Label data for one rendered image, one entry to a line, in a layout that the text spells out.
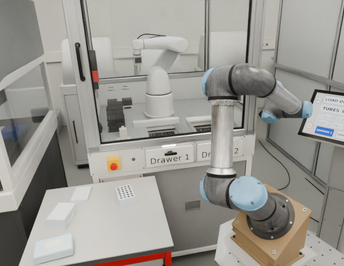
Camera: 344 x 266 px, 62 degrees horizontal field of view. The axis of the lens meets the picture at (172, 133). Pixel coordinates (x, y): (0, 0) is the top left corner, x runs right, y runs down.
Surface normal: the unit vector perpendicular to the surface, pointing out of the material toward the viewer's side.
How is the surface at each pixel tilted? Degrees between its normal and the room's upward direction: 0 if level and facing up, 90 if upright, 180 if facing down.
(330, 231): 90
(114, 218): 0
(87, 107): 90
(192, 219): 90
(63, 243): 0
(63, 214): 0
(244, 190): 39
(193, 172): 90
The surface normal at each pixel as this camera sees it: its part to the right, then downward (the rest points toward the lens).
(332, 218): -0.68, 0.30
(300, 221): -0.58, -0.55
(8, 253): 0.19, 0.37
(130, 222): -0.04, -0.92
